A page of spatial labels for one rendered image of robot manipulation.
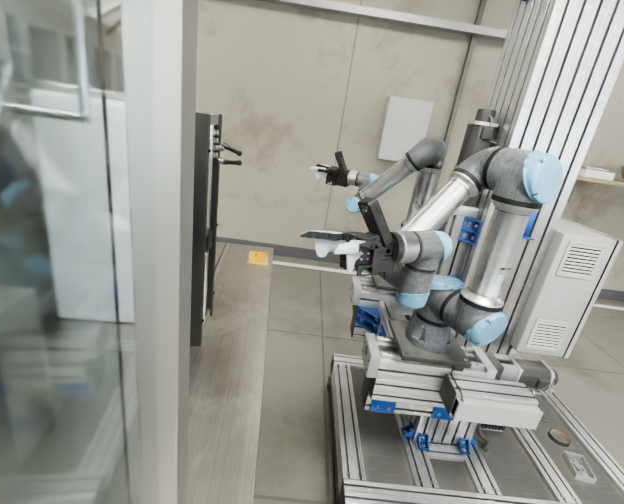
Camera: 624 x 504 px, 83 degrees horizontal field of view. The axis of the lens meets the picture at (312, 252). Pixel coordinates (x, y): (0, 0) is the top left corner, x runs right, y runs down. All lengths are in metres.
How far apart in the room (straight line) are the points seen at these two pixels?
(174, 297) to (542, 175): 0.89
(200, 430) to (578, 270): 1.26
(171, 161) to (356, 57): 3.58
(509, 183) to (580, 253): 0.54
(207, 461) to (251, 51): 3.47
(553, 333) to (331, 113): 2.79
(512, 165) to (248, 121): 3.02
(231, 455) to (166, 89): 0.62
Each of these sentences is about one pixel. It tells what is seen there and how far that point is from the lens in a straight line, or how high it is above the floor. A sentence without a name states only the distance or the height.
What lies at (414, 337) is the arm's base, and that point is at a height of 0.84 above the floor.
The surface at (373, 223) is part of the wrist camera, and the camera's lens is 0.76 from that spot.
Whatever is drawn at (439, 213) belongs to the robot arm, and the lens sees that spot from 1.01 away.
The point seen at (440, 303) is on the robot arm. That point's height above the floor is 0.99.
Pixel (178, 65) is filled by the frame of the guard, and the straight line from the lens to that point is 0.19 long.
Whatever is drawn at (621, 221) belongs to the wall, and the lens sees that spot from 5.05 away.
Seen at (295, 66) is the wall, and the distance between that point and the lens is 3.72.
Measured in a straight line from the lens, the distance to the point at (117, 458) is 0.21.
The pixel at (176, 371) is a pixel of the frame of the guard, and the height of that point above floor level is 1.30.
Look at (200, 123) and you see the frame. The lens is 0.76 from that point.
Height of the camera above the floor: 1.46
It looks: 20 degrees down
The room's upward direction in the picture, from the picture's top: 9 degrees clockwise
